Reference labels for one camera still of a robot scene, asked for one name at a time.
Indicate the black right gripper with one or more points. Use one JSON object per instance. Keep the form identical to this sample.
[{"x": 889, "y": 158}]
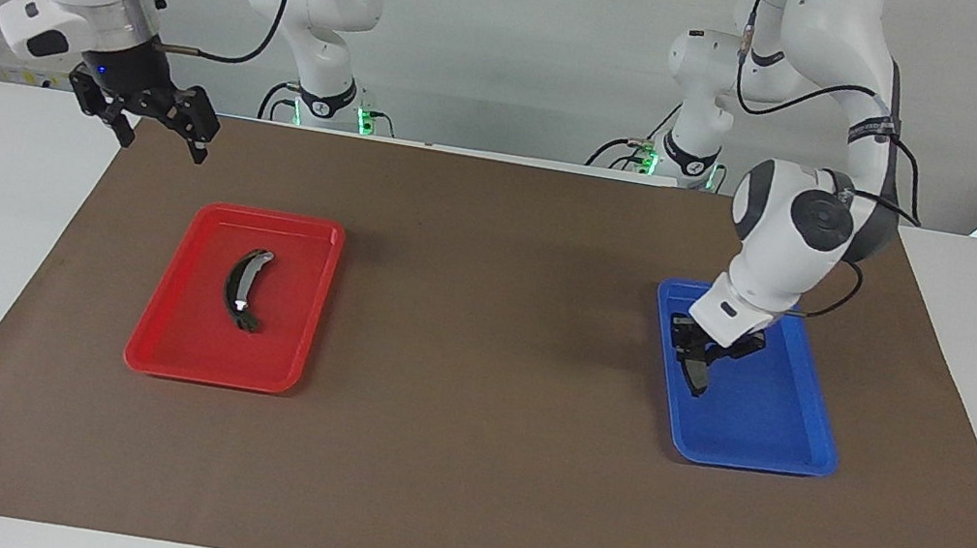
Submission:
[{"x": 131, "y": 85}]

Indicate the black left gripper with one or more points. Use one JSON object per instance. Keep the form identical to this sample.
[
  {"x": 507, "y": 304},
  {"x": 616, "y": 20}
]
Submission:
[{"x": 699, "y": 335}]

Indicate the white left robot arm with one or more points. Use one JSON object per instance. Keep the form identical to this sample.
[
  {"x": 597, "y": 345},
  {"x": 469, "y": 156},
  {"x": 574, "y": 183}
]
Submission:
[{"x": 789, "y": 233}]

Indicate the blue plastic tray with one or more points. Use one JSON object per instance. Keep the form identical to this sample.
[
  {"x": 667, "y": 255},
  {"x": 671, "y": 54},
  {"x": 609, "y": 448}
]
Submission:
[{"x": 768, "y": 426}]

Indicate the red plastic tray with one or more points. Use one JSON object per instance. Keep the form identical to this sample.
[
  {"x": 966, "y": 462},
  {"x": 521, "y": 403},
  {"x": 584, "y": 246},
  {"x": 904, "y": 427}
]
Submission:
[{"x": 183, "y": 343}]

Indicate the brown table mat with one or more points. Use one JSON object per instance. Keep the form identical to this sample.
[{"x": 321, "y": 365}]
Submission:
[{"x": 458, "y": 465}]

